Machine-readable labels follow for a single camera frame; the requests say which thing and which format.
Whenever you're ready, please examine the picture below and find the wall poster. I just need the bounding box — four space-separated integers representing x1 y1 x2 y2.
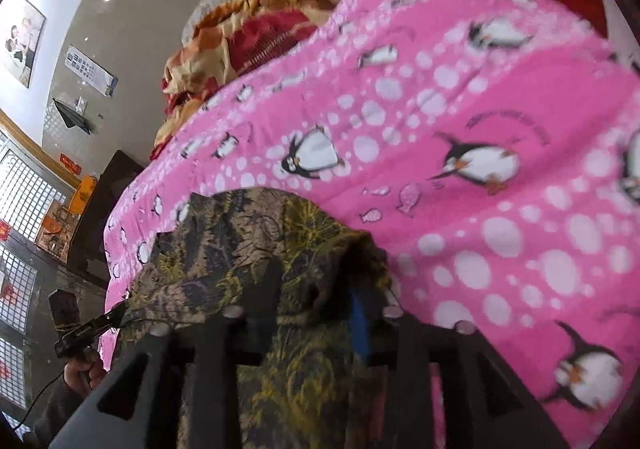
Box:
0 0 47 89

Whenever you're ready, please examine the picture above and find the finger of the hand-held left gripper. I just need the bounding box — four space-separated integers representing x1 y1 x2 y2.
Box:
97 301 129 331

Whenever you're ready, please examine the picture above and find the window with metal grille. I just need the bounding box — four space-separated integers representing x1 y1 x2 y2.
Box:
0 129 72 411

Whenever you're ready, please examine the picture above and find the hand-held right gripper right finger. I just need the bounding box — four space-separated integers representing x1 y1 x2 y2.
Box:
350 289 571 449

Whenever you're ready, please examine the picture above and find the person's left hand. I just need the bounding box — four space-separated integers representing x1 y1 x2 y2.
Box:
64 350 109 398

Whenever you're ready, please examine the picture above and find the colourful printed box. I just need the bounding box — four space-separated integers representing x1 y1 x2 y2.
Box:
35 202 81 261

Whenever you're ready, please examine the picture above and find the dark floral patterned garment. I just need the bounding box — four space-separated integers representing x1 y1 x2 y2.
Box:
107 186 401 449

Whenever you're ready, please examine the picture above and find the white wall chart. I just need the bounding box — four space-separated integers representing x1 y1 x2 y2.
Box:
65 45 120 98

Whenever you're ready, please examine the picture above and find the red and gold quilt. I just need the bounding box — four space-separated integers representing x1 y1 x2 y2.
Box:
150 0 451 161

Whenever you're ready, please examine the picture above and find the person's left forearm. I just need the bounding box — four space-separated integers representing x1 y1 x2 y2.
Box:
20 379 98 449

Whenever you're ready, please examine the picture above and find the thin black cable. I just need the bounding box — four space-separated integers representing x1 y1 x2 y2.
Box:
9 363 70 431

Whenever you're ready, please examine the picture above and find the dark hanging cloth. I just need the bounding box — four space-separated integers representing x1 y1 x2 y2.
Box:
52 98 96 135

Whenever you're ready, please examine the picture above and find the dark wooden cabinet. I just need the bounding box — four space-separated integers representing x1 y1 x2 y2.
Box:
65 149 147 287

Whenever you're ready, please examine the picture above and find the orange box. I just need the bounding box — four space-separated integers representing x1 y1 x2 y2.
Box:
67 173 99 216

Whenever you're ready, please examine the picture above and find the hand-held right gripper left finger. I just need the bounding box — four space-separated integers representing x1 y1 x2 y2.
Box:
47 256 286 449

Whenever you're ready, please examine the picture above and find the pink penguin printed blanket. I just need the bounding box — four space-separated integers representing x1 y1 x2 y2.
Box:
97 0 640 449

